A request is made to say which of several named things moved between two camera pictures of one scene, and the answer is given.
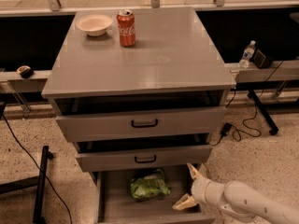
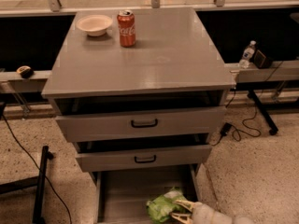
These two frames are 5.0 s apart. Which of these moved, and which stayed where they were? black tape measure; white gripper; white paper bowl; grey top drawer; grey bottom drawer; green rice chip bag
Moved: white gripper; green rice chip bag
Stayed: white paper bowl; grey top drawer; black tape measure; grey bottom drawer
